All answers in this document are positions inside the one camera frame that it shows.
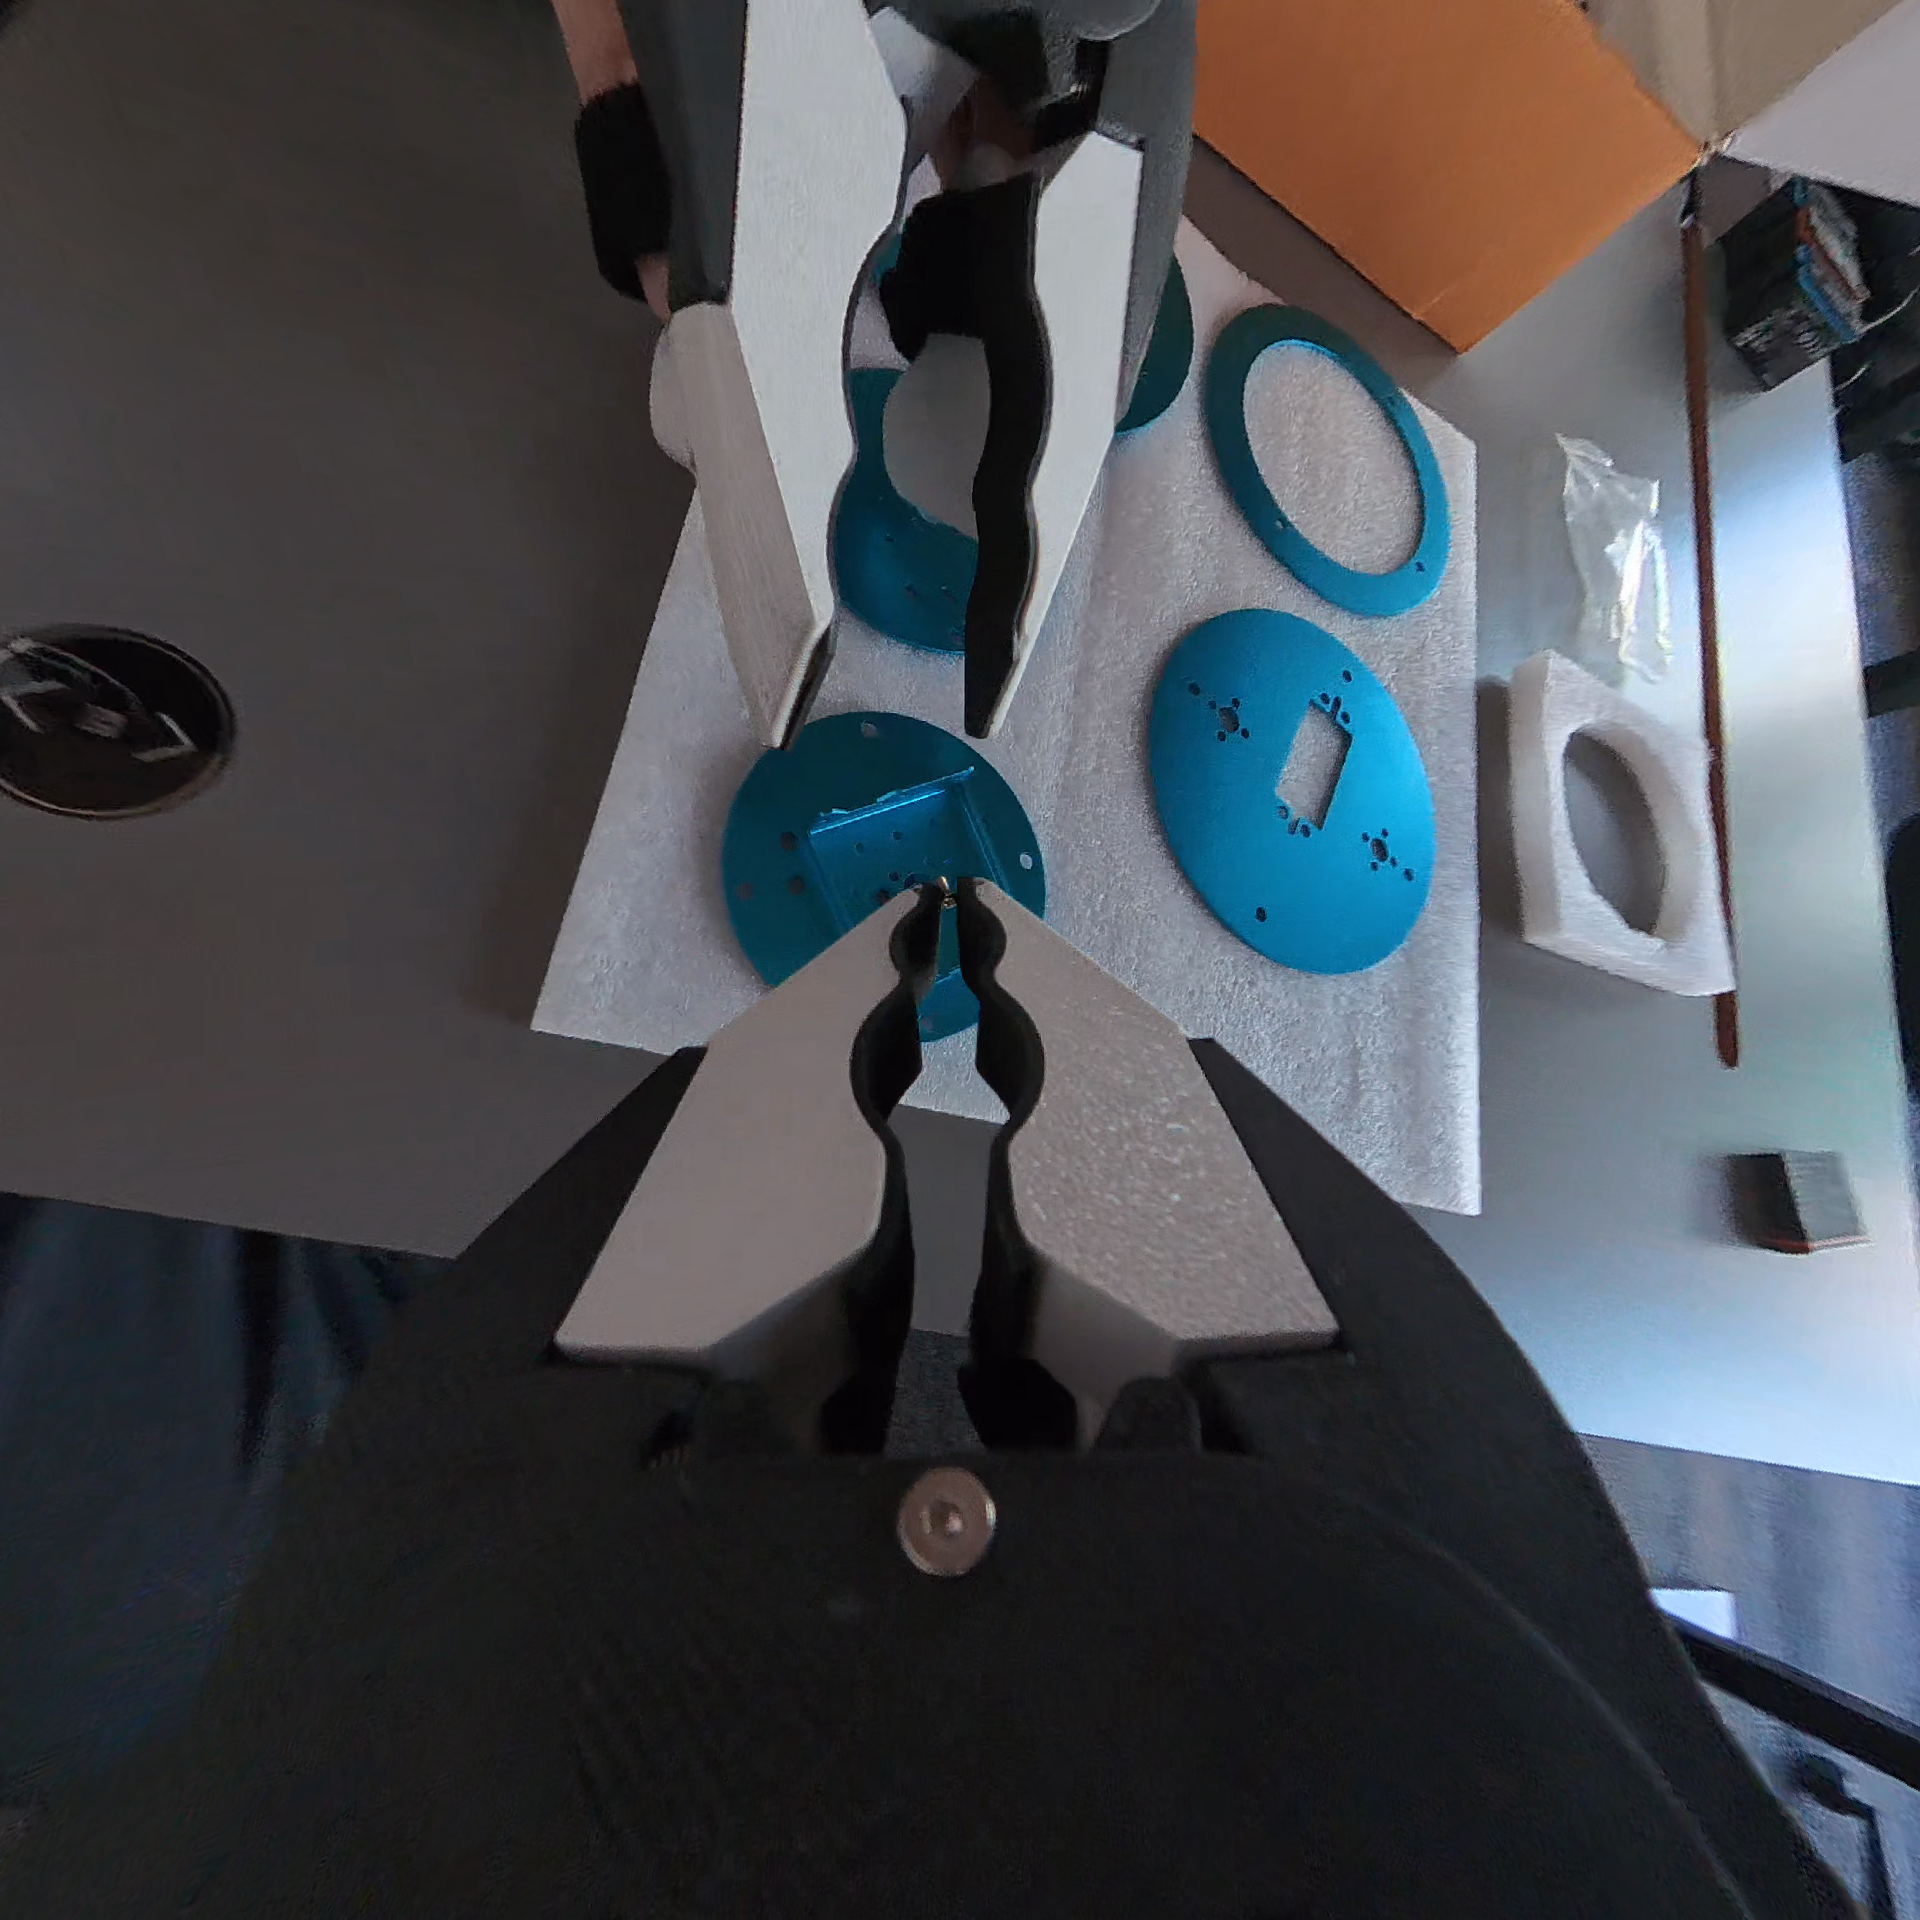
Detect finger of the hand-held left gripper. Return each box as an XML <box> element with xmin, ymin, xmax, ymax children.
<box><xmin>875</xmin><ymin>130</ymin><xmax>1152</xmax><ymax>735</ymax></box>
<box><xmin>649</xmin><ymin>0</ymin><xmax>910</xmax><ymax>750</ymax></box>

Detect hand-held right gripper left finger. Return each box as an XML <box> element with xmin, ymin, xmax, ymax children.
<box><xmin>553</xmin><ymin>882</ymin><xmax>941</xmax><ymax>1382</ymax></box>

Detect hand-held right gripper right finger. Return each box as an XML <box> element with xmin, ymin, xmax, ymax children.
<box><xmin>953</xmin><ymin>882</ymin><xmax>1342</xmax><ymax>1386</ymax></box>

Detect small blue metal disc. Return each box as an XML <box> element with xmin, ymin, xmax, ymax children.
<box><xmin>717</xmin><ymin>711</ymin><xmax>1050</xmax><ymax>1044</ymax></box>

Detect blue square metal bracket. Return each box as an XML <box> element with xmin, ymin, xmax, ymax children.
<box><xmin>802</xmin><ymin>759</ymin><xmax>1002</xmax><ymax>926</ymax></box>

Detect round black desk control button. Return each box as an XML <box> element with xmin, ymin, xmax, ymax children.
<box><xmin>0</xmin><ymin>626</ymin><xmax>237</xmax><ymax>822</ymax></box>

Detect person's left hand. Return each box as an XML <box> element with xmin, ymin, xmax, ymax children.
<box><xmin>543</xmin><ymin>0</ymin><xmax>649</xmax><ymax>103</ymax></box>

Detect white foam sheet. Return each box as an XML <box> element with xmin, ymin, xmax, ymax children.
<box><xmin>533</xmin><ymin>192</ymin><xmax>1490</xmax><ymax>1219</ymax></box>

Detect medium blue drilled disc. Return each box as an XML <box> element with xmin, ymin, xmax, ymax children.
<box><xmin>828</xmin><ymin>220</ymin><xmax>986</xmax><ymax>661</ymax></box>

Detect large blue disc rectangular hole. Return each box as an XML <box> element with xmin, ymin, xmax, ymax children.
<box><xmin>1144</xmin><ymin>605</ymin><xmax>1436</xmax><ymax>977</ymax></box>

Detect open cardboard box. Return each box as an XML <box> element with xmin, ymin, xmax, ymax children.
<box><xmin>1195</xmin><ymin>0</ymin><xmax>1920</xmax><ymax>354</ymax></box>

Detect white foam block round hole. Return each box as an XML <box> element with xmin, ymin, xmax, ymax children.
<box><xmin>1475</xmin><ymin>651</ymin><xmax>1742</xmax><ymax>1002</ymax></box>

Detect clear plastic bag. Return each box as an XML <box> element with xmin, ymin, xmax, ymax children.
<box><xmin>1555</xmin><ymin>433</ymin><xmax>1672</xmax><ymax>678</ymax></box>

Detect person's dark pants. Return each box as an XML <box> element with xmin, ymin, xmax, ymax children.
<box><xmin>0</xmin><ymin>1194</ymin><xmax>447</xmax><ymax>1800</ymax></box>

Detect small dark block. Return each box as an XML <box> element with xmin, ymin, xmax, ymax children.
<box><xmin>1722</xmin><ymin>1145</ymin><xmax>1873</xmax><ymax>1254</ymax></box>

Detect dark printed box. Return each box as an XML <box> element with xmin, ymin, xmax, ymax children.
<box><xmin>1707</xmin><ymin>173</ymin><xmax>1879</xmax><ymax>394</ymax></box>

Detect blue metal ring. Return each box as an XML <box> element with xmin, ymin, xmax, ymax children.
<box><xmin>1204</xmin><ymin>302</ymin><xmax>1453</xmax><ymax>620</ymax></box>
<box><xmin>1109</xmin><ymin>252</ymin><xmax>1198</xmax><ymax>436</ymax></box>

